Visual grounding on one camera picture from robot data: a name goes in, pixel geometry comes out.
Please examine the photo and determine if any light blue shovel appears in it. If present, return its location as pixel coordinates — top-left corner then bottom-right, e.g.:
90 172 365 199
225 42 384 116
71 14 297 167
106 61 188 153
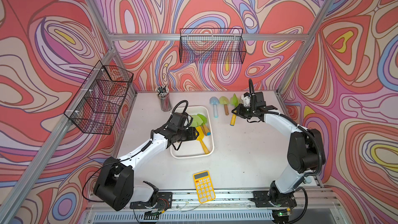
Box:
209 96 220 118

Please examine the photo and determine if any white storage box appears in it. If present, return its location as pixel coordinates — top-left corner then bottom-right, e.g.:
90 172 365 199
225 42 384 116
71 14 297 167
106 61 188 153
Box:
170 106 215 159

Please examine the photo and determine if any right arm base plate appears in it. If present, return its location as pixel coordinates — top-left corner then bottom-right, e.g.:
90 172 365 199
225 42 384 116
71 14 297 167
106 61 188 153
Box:
249 188 297 208

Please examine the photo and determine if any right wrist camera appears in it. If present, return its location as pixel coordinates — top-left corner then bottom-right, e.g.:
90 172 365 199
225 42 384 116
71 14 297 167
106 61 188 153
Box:
241 94 251 107

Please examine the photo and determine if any black wire basket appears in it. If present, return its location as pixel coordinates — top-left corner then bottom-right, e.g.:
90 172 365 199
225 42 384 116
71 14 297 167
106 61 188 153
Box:
179 27 247 64
64 61 134 135

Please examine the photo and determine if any back black wire basket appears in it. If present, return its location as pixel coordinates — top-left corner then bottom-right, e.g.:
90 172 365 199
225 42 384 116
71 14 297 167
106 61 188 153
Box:
179 27 247 64

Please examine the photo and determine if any left black wire basket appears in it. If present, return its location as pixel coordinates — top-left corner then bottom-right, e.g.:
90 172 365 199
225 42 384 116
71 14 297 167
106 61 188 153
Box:
64 61 134 135

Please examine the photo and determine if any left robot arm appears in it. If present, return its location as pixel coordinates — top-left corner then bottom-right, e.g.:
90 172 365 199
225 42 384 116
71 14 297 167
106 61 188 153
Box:
93 113 199 211

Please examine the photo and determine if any pencil cup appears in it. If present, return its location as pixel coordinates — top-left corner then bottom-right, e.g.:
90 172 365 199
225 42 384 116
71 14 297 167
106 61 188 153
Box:
155 86 172 112

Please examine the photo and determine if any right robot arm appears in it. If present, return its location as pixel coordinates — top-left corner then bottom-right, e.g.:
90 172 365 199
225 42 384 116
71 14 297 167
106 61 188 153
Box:
232 92 325 207

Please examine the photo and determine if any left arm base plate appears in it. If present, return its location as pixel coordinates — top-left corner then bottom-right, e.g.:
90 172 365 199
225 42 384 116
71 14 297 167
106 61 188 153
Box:
130 191 173 211

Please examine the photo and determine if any yellow calculator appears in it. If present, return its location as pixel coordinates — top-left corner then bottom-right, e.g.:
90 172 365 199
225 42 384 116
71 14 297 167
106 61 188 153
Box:
193 171 216 204

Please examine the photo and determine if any light blue stapler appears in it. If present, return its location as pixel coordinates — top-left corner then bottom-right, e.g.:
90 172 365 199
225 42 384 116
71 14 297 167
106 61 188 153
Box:
303 176 312 184

